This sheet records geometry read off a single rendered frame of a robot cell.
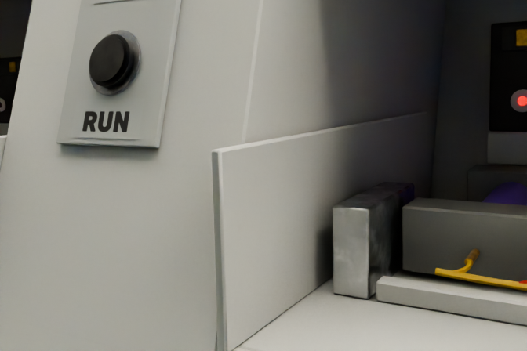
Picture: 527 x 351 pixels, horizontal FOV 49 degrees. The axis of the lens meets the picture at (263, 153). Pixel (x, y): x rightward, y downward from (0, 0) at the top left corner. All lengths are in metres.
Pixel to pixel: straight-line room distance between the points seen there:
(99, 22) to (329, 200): 0.09
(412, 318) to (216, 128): 0.07
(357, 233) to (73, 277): 0.08
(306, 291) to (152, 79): 0.08
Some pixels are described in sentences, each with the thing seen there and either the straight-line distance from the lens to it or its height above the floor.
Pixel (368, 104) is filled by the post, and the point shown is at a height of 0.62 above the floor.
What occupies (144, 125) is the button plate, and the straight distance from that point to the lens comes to 0.17.
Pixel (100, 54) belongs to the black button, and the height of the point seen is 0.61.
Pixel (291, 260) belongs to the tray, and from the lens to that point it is 0.17.
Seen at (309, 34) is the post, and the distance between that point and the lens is 0.18.
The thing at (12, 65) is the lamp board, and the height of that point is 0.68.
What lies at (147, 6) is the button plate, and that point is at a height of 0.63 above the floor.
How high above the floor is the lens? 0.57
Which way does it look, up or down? 8 degrees up
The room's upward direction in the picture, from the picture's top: 7 degrees clockwise
